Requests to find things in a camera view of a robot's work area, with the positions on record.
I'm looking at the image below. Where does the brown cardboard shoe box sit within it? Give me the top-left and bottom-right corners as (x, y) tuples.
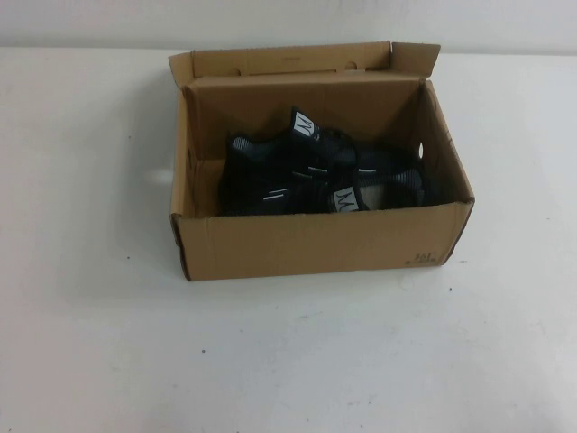
(167, 41), (478, 283)

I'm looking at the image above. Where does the black mesh sneaker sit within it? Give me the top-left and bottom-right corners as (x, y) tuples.
(219, 106), (362, 214)
(252, 165), (428, 216)

